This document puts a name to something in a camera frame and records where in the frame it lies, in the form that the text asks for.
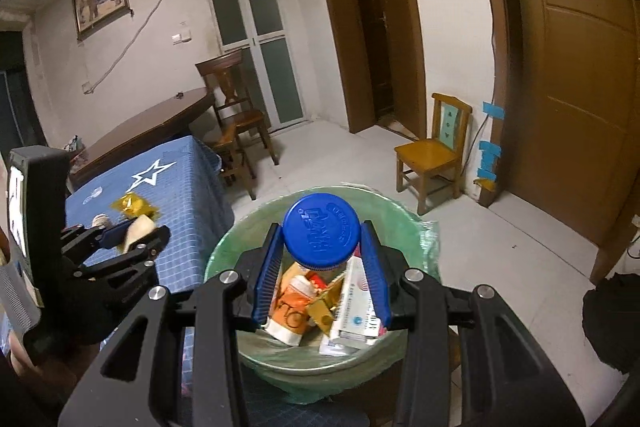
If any dark wooden table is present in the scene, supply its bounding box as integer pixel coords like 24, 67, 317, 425
67, 86, 216, 193

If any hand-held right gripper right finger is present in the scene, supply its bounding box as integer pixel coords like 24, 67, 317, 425
359, 221, 587, 427

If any black bag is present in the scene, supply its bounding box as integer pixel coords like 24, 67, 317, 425
582, 272, 640, 374

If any frosted glass door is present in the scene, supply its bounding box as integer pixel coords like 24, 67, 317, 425
200, 0, 309, 130

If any trash bin with green bag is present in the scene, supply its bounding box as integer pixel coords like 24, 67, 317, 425
202, 182, 444, 406

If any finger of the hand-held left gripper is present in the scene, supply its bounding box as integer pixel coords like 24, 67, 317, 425
70, 226, 172, 281
60, 219, 143, 254

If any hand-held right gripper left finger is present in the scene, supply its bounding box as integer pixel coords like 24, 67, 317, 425
57, 222, 286, 427

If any beige paper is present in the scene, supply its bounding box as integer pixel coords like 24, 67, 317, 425
117, 213, 159, 254

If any gold foil wrapper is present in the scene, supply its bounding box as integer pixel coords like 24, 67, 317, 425
305, 282, 346, 336

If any framed wall picture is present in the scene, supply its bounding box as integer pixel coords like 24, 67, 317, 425
71, 0, 132, 40

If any dark wooden chair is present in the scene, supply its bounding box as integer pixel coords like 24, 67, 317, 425
195, 48, 281, 202

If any white wall cable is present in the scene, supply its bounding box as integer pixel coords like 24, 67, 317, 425
82, 0, 201, 96

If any orange and white paper cup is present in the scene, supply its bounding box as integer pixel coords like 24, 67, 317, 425
265, 274, 321, 348

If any wooden doorway frame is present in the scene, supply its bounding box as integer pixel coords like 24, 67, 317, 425
305, 0, 429, 144

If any small yellow wooden chair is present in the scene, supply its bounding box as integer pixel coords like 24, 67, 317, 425
394, 93, 474, 216

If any dark window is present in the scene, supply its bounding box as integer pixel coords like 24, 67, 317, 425
0, 32, 49, 154

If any blue plastic lid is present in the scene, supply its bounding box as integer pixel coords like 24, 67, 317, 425
281, 193, 362, 272

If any yellow crumpled wrapper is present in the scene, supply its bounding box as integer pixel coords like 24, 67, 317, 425
111, 193, 159, 221

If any blue star-print blanket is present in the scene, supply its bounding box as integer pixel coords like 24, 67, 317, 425
65, 134, 392, 427

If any white medicine box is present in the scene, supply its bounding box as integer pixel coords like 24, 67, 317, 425
327, 254, 389, 351

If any large wooden door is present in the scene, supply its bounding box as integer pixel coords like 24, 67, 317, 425
480, 0, 640, 284

